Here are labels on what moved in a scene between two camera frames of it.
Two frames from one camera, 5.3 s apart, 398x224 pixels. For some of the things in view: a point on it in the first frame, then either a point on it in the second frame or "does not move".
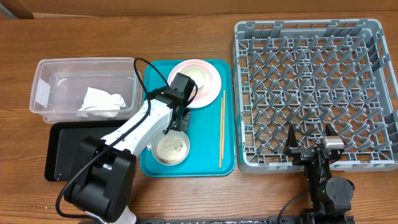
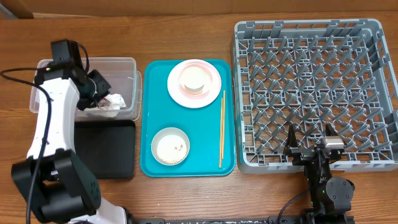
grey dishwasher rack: [308, 73] does not move
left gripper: [186, 112] → [104, 89]
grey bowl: [171, 148] does not move
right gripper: [302, 154] does not move
